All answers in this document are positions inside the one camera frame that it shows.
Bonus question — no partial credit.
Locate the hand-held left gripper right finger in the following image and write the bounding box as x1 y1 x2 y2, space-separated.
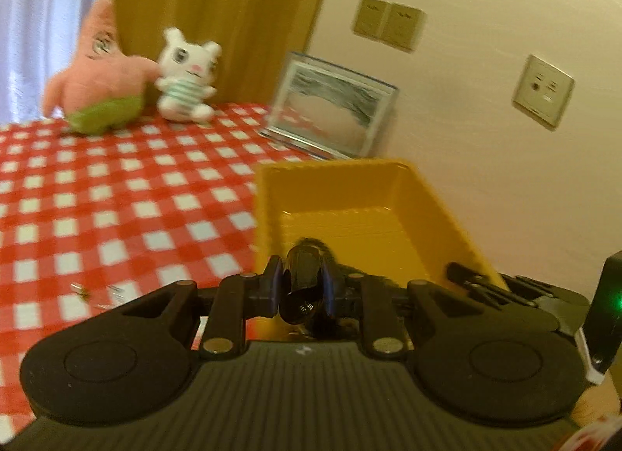
318 257 493 360

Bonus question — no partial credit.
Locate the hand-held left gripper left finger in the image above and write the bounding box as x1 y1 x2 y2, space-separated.
121 254 292 360

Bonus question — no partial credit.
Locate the white bunny plush toy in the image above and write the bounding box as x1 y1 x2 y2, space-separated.
154 27 223 124

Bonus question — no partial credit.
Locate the black bangle bracelet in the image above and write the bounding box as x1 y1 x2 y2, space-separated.
279 244 336 326

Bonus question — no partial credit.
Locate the red white checkered tablecloth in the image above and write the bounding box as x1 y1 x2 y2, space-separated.
0 102 321 437

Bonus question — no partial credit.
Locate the sheer white curtain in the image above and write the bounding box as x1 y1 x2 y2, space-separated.
0 0 112 124

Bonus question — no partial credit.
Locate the brown curtain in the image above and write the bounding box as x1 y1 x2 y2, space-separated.
104 0 341 107

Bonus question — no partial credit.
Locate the beige wall switch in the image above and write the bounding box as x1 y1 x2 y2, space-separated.
381 3 427 52
352 0 390 41

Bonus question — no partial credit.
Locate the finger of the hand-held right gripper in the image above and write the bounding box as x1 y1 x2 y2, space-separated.
446 261 516 310
500 274 561 308

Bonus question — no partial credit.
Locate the yellow plastic tray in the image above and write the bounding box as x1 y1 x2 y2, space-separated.
253 158 508 342

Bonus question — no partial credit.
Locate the beige wall socket plate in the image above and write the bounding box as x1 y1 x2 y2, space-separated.
511 54 575 131

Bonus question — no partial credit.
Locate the framed sand picture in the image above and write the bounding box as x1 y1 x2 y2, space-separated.
260 50 400 161

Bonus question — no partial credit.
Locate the pink starfish plush toy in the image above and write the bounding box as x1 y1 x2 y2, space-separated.
41 0 161 136

